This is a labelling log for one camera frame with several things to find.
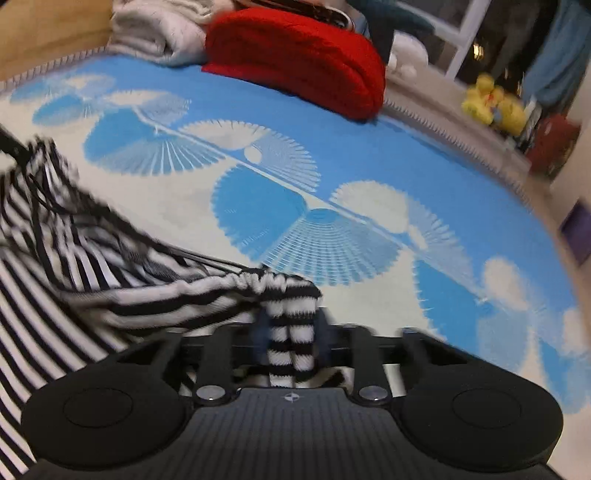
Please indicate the white framed window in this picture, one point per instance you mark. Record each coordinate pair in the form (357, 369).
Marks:
(489, 37)

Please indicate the cream folded blanket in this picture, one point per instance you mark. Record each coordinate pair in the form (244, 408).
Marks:
(157, 27)

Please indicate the purple box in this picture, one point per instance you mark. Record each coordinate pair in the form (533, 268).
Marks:
(577, 230)

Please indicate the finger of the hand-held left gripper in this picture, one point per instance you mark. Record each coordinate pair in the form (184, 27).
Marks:
(14, 141)

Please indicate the navy patterned folded cloth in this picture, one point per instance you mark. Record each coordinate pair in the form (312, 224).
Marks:
(314, 11)

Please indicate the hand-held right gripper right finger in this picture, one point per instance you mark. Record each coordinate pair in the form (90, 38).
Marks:
(367, 360)

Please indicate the dark red plush cushion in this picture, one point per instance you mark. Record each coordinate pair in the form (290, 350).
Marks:
(556, 145)

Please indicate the red folded blanket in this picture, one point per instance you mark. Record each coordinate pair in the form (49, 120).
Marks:
(300, 60)

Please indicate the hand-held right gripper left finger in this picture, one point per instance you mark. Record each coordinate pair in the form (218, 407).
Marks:
(217, 355)

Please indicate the white plush toy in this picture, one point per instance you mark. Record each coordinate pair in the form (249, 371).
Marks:
(406, 55)

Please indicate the striped top with white vest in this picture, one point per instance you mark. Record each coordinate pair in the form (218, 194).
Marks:
(92, 267)

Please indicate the teal shark plush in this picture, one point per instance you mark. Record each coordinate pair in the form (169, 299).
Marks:
(392, 18)

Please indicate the blue curtain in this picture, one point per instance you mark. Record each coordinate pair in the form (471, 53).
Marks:
(558, 50)

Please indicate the yellow plush toy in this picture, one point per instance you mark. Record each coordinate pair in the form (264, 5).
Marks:
(511, 115)
(482, 99)

